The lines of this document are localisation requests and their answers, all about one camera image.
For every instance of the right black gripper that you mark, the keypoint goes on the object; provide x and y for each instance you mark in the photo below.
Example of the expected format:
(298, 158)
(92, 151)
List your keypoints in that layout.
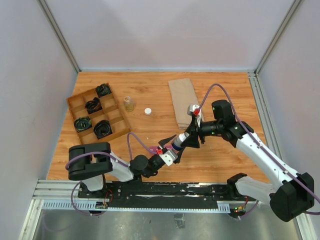
(192, 140)

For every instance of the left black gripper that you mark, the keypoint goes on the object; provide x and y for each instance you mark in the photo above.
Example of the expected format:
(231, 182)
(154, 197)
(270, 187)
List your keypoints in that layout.
(164, 142)

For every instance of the white capped pill bottle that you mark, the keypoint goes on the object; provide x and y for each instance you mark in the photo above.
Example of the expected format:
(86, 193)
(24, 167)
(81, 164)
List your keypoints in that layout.
(177, 142)

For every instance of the white bottle cap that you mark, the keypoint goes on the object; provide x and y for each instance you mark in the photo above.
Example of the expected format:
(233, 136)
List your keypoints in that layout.
(148, 111)

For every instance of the pink weekly pill organizer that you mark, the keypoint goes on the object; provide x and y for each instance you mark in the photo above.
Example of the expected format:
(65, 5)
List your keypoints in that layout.
(154, 148)

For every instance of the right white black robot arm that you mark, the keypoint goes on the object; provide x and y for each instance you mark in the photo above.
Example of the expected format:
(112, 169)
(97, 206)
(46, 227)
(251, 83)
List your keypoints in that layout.
(288, 193)

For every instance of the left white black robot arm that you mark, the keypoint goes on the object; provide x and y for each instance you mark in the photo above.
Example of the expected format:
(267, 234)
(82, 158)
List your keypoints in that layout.
(88, 163)

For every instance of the clear bottle yellow capsules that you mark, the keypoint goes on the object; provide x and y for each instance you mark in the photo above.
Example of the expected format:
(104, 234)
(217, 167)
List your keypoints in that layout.
(128, 104)

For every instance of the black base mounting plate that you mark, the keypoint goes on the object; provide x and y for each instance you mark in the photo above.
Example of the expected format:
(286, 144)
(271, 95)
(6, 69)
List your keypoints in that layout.
(160, 192)

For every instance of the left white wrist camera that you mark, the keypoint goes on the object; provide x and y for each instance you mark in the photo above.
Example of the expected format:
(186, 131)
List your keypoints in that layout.
(168, 156)

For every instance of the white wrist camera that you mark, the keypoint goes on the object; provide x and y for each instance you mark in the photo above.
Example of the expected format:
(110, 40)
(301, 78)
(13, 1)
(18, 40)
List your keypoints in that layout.
(168, 156)
(195, 110)

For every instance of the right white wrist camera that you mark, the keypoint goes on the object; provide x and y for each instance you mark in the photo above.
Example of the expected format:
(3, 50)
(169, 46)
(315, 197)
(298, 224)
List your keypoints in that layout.
(195, 110)

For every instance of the grey slotted cable duct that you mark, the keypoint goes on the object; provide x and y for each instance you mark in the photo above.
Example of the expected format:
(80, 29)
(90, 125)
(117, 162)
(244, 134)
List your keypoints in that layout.
(131, 205)

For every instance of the right aluminium frame post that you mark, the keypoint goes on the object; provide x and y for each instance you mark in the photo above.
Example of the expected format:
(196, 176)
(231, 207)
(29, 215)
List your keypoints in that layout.
(293, 9)

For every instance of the aluminium frame post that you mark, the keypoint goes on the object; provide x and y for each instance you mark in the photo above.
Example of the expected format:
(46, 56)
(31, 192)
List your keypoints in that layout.
(58, 33)
(293, 9)

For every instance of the left aluminium frame post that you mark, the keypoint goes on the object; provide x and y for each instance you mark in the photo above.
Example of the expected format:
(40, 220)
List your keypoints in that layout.
(58, 33)

